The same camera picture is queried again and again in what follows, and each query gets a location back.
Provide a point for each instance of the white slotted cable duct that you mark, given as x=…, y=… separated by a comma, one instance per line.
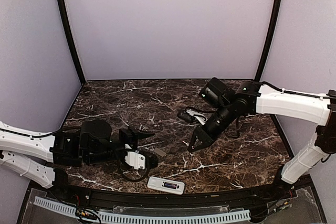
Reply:
x=141, y=215

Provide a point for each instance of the black front rail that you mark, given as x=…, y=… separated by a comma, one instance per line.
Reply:
x=255, y=197

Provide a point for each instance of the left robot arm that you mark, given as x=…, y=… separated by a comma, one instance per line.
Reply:
x=90, y=143

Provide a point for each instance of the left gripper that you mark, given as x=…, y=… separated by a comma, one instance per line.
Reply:
x=136, y=136

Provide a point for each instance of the grey battery cover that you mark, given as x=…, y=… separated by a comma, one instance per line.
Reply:
x=159, y=152

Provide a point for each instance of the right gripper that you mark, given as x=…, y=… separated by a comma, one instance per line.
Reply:
x=208, y=138

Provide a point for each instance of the white remote control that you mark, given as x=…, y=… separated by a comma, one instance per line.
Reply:
x=156, y=183

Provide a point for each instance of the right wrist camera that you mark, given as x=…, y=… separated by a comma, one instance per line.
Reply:
x=192, y=115

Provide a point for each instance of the blue AA battery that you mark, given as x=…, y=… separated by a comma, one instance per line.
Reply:
x=170, y=185

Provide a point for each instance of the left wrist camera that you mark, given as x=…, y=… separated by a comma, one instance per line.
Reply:
x=135, y=160

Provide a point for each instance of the left black frame post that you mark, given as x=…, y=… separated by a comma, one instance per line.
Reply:
x=70, y=40

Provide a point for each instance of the right black frame post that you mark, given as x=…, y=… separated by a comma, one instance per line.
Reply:
x=268, y=40

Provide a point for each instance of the black frame post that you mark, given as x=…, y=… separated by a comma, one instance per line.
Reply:
x=268, y=40
x=70, y=40

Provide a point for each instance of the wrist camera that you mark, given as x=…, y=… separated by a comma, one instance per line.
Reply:
x=135, y=160
x=192, y=115

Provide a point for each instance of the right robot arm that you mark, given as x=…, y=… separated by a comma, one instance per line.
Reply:
x=253, y=97

